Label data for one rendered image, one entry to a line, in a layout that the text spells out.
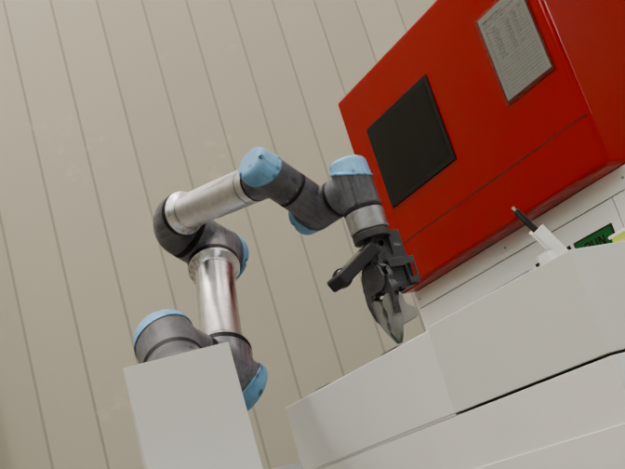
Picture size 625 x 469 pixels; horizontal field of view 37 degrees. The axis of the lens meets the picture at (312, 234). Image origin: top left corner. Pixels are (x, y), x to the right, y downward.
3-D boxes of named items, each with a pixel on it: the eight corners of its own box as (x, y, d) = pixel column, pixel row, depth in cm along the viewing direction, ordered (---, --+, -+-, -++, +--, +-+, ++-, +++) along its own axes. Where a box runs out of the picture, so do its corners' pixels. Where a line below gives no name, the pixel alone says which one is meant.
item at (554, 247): (573, 296, 169) (547, 229, 173) (588, 289, 166) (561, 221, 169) (550, 301, 166) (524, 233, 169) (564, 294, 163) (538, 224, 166)
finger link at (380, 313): (420, 339, 170) (405, 291, 173) (394, 343, 167) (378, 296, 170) (411, 343, 173) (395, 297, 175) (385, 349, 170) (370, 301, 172)
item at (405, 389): (340, 462, 198) (321, 399, 202) (498, 401, 154) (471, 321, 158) (302, 473, 193) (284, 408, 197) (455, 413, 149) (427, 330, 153)
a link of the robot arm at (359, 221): (357, 207, 170) (336, 223, 177) (365, 229, 169) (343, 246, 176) (390, 203, 174) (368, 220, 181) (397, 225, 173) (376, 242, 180)
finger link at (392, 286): (406, 309, 165) (391, 263, 168) (399, 311, 165) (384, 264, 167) (392, 317, 169) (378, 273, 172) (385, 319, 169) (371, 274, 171)
